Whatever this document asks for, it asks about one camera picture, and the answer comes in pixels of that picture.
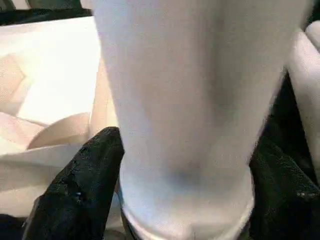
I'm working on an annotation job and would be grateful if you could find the black mat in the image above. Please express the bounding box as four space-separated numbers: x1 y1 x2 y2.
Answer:
0 0 320 240

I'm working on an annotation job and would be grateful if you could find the white plastic table top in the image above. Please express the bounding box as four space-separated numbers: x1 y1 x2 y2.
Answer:
0 15 126 240

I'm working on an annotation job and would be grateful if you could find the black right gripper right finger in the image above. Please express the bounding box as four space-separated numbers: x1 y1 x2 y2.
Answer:
247 137 320 240

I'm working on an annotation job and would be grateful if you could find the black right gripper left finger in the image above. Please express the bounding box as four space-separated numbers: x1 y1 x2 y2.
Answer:
21 126 125 240

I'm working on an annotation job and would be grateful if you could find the white plastic table leg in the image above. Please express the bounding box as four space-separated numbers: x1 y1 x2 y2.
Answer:
286 21 320 182
91 0 311 240

